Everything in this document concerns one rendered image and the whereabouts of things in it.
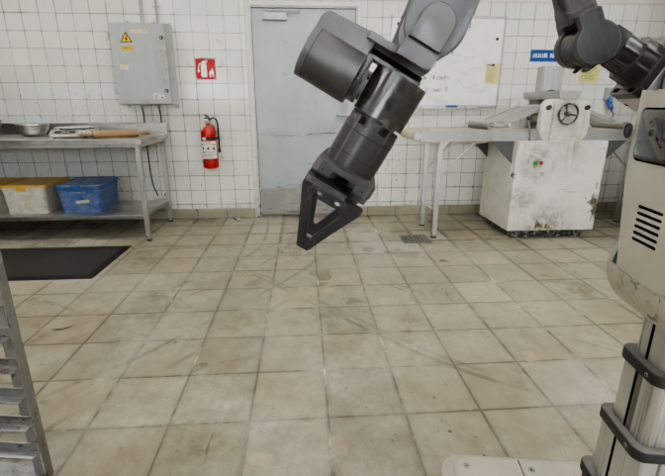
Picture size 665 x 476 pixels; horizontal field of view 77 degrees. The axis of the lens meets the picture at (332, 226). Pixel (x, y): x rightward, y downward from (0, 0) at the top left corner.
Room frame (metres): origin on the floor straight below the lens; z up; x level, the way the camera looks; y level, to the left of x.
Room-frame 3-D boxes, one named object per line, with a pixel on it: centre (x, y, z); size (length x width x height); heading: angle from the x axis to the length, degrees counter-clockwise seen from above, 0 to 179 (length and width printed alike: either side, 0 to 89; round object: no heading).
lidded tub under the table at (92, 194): (3.76, 2.24, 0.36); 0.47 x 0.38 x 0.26; 6
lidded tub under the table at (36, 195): (3.73, 2.69, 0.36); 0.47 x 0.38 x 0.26; 4
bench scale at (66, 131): (3.73, 2.25, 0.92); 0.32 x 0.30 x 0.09; 11
